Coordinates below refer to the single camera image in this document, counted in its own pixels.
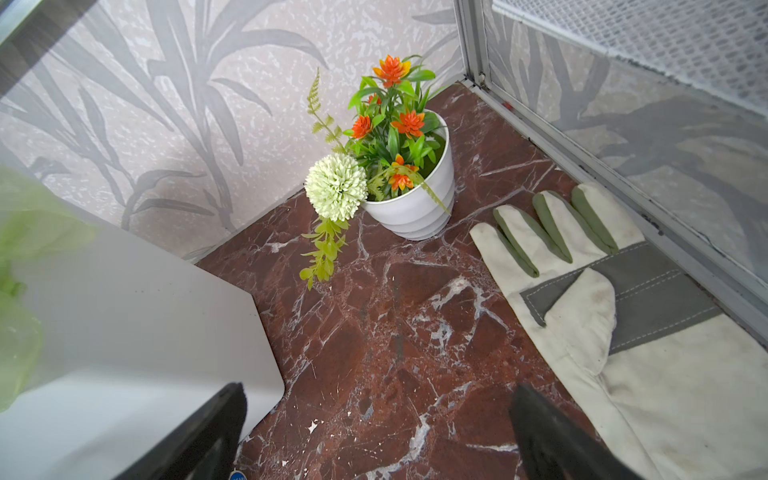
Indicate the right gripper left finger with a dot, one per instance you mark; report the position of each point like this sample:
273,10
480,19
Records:
204,446

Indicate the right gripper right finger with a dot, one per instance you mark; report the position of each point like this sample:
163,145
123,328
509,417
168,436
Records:
551,446

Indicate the white bin with green liner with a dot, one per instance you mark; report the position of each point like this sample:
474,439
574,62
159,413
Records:
109,343

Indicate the beige gardening glove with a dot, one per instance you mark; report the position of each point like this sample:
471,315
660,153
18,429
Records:
674,386

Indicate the white potted flower plant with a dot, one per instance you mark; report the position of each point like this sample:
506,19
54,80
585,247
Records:
390,151

